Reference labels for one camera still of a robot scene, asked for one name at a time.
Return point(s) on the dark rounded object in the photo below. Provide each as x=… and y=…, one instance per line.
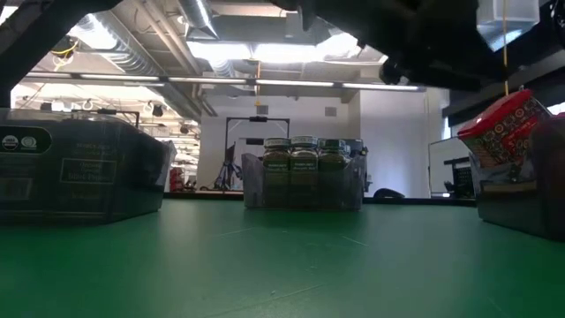
x=388, y=194

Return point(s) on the grey wall vent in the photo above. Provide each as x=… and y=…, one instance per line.
x=330, y=111
x=261, y=109

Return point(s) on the small black ceiling camera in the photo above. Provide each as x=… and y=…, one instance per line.
x=157, y=110

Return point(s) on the green table mat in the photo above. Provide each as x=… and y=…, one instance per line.
x=282, y=265

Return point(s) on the grey translucent plastic bin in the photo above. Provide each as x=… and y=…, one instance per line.
x=152, y=176
x=507, y=207
x=251, y=185

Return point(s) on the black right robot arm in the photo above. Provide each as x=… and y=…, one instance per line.
x=397, y=22

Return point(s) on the long ceiling light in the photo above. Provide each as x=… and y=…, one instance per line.
x=97, y=77
x=207, y=80
x=293, y=83
x=379, y=86

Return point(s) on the round silver ventilation duct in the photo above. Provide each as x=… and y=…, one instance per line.
x=201, y=15

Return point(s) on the black frame stand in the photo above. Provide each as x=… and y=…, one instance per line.
x=258, y=118

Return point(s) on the grey partition screen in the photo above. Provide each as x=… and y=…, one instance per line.
x=441, y=163

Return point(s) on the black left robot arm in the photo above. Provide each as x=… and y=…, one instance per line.
x=39, y=35

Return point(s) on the black mesh cabinet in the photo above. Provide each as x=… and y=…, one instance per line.
x=461, y=179

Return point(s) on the dark green spice box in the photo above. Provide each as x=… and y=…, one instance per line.
x=88, y=172
x=24, y=176

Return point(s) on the large metal ceiling hood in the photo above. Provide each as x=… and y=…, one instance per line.
x=507, y=17

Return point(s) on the red-lid patterned spice tin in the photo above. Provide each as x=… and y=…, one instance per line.
x=503, y=128

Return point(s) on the round ceiling device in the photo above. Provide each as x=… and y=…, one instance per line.
x=65, y=47

